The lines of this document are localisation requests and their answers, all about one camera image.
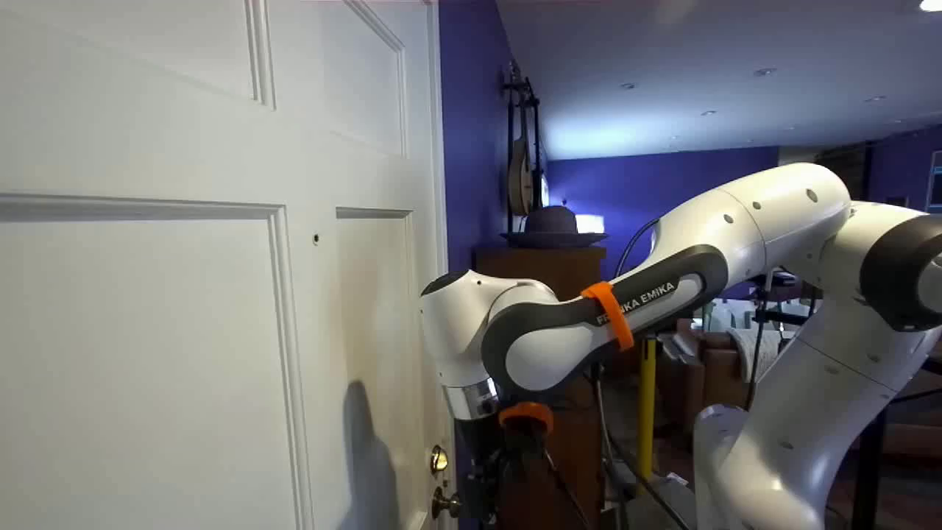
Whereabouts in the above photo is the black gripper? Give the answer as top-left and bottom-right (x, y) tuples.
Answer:
(459, 419), (508, 530)

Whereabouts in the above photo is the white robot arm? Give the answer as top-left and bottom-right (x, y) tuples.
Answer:
(419, 163), (942, 530)

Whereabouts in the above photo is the brass door knob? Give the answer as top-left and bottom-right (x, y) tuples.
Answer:
(428, 446), (452, 474)

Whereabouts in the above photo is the white panelled door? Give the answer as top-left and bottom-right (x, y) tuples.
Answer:
(0, 0), (452, 530)

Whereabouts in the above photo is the brown wooden cabinet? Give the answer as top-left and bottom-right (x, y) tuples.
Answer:
(474, 247), (605, 530)

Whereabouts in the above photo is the yellow pole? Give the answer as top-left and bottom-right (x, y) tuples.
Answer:
(639, 343), (658, 480)

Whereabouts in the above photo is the lit table lamp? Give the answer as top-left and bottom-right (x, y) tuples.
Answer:
(577, 215), (608, 237)

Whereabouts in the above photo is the black wall rack with instrument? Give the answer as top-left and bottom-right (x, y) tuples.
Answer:
(505, 66), (539, 218)

